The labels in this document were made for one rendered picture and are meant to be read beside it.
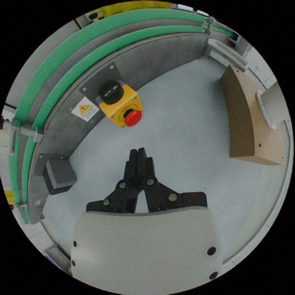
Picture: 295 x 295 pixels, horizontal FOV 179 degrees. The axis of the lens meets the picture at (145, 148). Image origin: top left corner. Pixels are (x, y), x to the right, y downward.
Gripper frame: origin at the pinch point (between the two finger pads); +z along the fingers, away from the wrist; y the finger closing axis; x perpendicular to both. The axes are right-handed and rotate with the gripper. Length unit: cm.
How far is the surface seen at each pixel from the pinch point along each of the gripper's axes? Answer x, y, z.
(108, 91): 8.6, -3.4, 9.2
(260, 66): 99, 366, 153
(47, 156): 2.5, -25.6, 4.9
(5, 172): 37, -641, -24
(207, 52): 23, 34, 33
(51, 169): -0.4, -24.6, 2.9
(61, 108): 9.9, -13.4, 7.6
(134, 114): 3.2, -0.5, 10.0
